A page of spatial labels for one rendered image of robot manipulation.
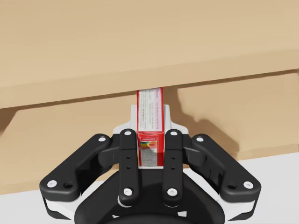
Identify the pale wooden shelf unit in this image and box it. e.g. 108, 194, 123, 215
0, 0, 299, 196

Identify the red and white carton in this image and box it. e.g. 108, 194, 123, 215
136, 86, 165, 169

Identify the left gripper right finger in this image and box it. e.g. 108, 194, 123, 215
162, 104, 262, 208

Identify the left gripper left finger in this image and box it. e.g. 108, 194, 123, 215
39, 104, 141, 207

